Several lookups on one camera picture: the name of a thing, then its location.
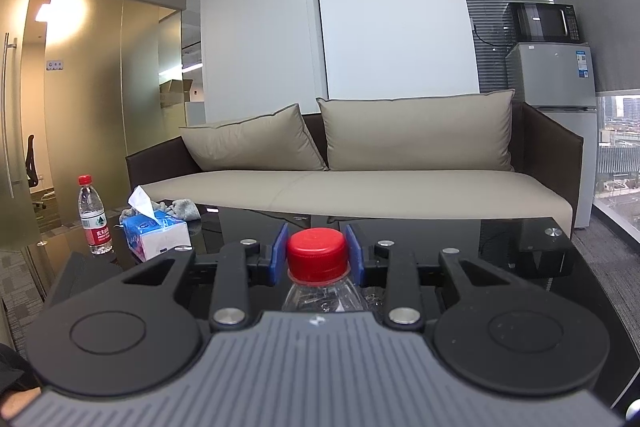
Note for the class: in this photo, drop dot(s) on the clear bottle with red cap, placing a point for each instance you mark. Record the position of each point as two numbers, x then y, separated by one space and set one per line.
316 252

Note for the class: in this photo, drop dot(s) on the beige and brown sofa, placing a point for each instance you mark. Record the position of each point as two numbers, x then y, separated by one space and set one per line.
380 192

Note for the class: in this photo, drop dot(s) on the small beige cushion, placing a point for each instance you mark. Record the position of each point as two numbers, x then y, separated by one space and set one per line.
255 142

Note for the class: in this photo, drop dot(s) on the red label water bottle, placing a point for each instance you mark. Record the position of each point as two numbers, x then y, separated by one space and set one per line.
93 219

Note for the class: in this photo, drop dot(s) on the cardboard box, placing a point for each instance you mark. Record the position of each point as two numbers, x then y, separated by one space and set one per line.
175 93

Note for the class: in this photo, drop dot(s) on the black microwave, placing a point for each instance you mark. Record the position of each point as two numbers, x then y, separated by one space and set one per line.
542 23

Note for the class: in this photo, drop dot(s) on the silver refrigerator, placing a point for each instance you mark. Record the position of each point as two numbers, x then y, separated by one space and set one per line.
555 107

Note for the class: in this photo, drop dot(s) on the grey cloth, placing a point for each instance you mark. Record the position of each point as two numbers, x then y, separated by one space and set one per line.
182 208

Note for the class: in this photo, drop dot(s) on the large beige cushion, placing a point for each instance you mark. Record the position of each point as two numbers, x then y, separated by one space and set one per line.
415 132

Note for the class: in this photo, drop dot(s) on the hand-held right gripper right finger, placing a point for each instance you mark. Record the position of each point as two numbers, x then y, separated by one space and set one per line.
352 252

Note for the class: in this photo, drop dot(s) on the black glass coffee table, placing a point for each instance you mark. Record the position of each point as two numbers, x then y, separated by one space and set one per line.
520 252

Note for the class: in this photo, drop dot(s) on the blue tissue pack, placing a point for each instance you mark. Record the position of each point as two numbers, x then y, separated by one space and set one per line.
152 234

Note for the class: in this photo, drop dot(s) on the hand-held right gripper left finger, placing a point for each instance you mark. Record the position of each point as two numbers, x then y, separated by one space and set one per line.
279 252

